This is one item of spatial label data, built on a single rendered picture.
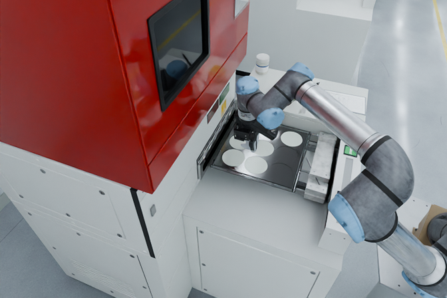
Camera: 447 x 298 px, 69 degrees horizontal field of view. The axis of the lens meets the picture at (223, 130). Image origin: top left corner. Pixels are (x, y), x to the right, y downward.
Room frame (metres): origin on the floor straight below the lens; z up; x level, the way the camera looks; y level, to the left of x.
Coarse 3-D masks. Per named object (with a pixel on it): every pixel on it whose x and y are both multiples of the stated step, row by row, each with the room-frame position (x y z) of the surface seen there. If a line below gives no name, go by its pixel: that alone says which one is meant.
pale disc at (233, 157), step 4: (224, 152) 0.98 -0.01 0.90; (228, 152) 0.98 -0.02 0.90; (232, 152) 0.98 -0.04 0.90; (236, 152) 0.98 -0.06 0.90; (240, 152) 0.98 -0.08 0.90; (224, 156) 0.96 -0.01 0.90; (228, 156) 0.96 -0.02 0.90; (232, 156) 0.96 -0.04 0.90; (236, 156) 0.96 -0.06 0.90; (240, 156) 0.96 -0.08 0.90; (244, 156) 0.96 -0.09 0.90; (224, 160) 0.94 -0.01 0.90; (228, 160) 0.94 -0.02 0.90; (232, 160) 0.94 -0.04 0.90; (236, 160) 0.94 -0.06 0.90; (240, 160) 0.94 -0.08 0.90; (228, 164) 0.91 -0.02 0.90; (232, 164) 0.91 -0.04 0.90; (236, 164) 0.91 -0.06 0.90
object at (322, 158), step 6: (318, 138) 1.11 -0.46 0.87; (318, 144) 1.06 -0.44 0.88; (324, 144) 1.06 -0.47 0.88; (330, 144) 1.06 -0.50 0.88; (318, 150) 1.02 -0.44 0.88; (324, 150) 1.02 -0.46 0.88; (330, 150) 1.02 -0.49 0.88; (318, 156) 0.99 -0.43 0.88; (324, 156) 0.99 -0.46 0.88; (330, 156) 0.99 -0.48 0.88; (312, 162) 0.96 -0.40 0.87; (318, 162) 0.95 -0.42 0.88; (324, 162) 0.95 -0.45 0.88; (330, 162) 0.95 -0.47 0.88; (318, 168) 0.92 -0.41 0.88; (324, 168) 0.92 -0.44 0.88; (330, 168) 0.92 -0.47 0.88; (312, 180) 0.85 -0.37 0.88; (324, 186) 0.82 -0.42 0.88; (306, 192) 0.79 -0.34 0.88; (306, 198) 0.78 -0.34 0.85; (312, 198) 0.77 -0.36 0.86; (318, 198) 0.76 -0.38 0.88; (324, 198) 0.76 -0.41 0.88
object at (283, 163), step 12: (300, 132) 1.12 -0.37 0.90; (228, 144) 1.03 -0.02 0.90; (276, 144) 1.04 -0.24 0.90; (300, 144) 1.04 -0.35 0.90; (264, 156) 0.96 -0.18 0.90; (276, 156) 0.97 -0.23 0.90; (288, 156) 0.97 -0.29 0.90; (300, 156) 0.97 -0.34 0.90; (228, 168) 0.89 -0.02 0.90; (240, 168) 0.89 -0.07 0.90; (276, 168) 0.90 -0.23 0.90; (288, 168) 0.90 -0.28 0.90; (276, 180) 0.83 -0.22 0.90; (288, 180) 0.83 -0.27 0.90
